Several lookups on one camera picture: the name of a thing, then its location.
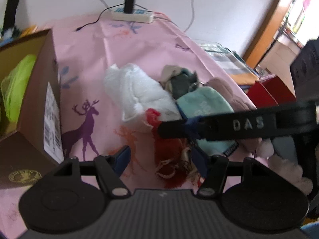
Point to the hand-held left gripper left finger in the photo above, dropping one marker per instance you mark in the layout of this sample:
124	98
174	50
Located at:
123	157

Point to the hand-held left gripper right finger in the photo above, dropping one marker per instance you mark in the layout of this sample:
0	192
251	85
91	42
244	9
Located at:
199	163

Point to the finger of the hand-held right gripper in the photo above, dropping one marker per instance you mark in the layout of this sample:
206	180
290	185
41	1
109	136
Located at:
224	127

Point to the teal sock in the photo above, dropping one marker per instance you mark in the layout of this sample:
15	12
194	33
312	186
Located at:
206	104

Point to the red yarn doll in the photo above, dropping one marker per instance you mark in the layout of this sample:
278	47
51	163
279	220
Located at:
169	151

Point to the white towel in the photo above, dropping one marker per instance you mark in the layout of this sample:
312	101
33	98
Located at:
139	89

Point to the brown cardboard box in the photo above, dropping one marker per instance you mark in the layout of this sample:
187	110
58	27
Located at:
25	154

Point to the red box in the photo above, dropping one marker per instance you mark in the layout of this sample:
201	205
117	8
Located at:
269	92

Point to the grey green sock bundle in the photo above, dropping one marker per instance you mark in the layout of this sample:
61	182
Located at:
179	84

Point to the bagged striped folded cloth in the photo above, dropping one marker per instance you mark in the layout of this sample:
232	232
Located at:
224	62

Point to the pale pink fluffy plush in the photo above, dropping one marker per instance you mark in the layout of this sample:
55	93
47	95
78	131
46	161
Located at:
286	174

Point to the pink printed tablecloth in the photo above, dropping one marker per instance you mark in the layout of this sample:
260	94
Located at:
149	54

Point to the green frog plush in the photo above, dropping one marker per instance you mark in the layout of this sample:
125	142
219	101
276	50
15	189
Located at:
17	89

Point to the white power strip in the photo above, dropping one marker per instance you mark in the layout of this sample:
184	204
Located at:
139	16

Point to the black charger plug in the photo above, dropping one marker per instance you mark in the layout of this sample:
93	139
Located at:
129	3

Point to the wooden door frame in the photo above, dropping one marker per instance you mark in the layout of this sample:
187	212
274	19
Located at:
269	29

